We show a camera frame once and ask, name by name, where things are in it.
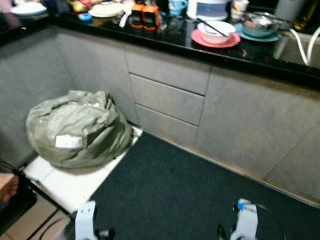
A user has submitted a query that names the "pink plate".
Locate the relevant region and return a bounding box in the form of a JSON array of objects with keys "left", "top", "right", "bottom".
[{"left": 191, "top": 27, "right": 242, "bottom": 49}]

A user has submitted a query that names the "white bowl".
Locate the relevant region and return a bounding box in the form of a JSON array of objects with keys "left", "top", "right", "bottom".
[{"left": 197, "top": 20, "right": 237, "bottom": 44}]

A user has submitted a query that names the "dark floor mat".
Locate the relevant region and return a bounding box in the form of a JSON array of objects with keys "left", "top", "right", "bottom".
[{"left": 67, "top": 131, "right": 320, "bottom": 240}]

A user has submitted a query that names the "person's bare foot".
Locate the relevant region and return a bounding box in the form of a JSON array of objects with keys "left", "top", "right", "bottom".
[{"left": 0, "top": 172, "right": 20, "bottom": 203}]

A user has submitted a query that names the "grey green plastic sack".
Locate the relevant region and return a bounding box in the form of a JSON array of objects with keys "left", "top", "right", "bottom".
[{"left": 25, "top": 90, "right": 134, "bottom": 169}]

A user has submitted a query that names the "grey cabinet door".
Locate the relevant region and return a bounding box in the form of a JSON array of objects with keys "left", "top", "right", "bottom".
[{"left": 195, "top": 65, "right": 320, "bottom": 178}]

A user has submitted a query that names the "grey cabinet drawer front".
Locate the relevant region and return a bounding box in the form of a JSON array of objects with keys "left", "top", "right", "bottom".
[
  {"left": 125, "top": 44, "right": 212, "bottom": 97},
  {"left": 134, "top": 104, "right": 199, "bottom": 148},
  {"left": 129, "top": 74, "right": 206, "bottom": 127}
]

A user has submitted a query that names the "steel sink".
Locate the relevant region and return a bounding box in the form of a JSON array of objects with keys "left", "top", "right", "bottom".
[{"left": 274, "top": 31, "right": 320, "bottom": 68}]

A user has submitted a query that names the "teal plate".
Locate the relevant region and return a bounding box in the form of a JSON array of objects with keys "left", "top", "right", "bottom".
[{"left": 234, "top": 23, "right": 283, "bottom": 43}]

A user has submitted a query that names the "steel mixing bowl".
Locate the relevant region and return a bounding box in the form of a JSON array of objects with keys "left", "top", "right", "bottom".
[{"left": 240, "top": 12, "right": 283, "bottom": 38}]

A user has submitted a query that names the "orange black bottle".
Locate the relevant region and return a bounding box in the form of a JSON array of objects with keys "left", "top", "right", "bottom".
[
  {"left": 130, "top": 4, "right": 144, "bottom": 28},
  {"left": 143, "top": 4, "right": 160, "bottom": 31}
]

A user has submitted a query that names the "white plate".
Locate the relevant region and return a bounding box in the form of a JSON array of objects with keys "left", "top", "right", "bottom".
[
  {"left": 88, "top": 1, "right": 125, "bottom": 19},
  {"left": 10, "top": 1, "right": 48, "bottom": 18}
]

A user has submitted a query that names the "white printed mug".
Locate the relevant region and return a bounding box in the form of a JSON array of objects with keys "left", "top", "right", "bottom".
[{"left": 230, "top": 0, "right": 250, "bottom": 21}]

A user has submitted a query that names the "white serving spoon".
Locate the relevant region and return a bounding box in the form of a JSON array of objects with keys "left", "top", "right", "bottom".
[{"left": 119, "top": 0, "right": 135, "bottom": 29}]

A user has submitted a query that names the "colourful snack packet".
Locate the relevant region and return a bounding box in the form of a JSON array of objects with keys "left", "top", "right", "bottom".
[{"left": 67, "top": 0, "right": 96, "bottom": 13}]

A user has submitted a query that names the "blue mug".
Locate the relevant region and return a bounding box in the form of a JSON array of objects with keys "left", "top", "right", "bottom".
[{"left": 168, "top": 0, "right": 188, "bottom": 17}]

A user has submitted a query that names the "olive oil bottle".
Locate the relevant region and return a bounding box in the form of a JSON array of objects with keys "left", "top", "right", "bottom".
[{"left": 294, "top": 0, "right": 320, "bottom": 31}]

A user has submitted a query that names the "grey thermos red logo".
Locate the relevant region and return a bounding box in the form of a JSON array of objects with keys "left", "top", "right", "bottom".
[{"left": 273, "top": 0, "right": 308, "bottom": 22}]

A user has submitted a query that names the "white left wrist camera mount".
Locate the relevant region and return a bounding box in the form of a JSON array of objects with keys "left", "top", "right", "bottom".
[{"left": 75, "top": 201, "right": 97, "bottom": 240}]

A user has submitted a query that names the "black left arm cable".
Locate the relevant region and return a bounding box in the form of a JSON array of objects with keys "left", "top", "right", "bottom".
[{"left": 39, "top": 214, "right": 77, "bottom": 238}]

